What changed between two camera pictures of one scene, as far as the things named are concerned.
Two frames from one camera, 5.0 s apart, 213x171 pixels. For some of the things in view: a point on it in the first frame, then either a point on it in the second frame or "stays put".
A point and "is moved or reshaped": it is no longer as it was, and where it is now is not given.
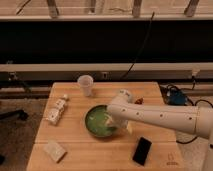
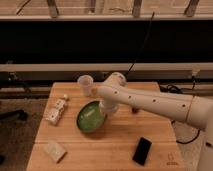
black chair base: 17,114 stays put
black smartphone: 142,151 stays put
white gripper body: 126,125 to 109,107
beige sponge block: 54,150 stays put
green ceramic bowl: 95,121 is moved or reshaped
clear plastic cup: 86,82 stays put
